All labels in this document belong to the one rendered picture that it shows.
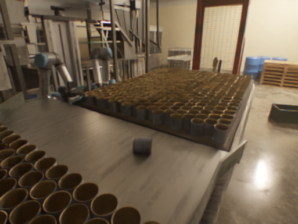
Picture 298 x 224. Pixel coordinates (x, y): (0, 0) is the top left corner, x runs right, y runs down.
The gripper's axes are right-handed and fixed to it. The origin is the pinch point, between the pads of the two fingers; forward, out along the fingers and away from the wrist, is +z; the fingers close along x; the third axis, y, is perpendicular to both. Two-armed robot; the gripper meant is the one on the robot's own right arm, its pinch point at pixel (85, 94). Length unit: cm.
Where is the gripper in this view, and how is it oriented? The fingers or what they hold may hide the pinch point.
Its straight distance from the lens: 151.5
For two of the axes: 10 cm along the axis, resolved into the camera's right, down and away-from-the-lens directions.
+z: 8.7, 1.8, -4.5
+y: 0.2, 9.1, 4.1
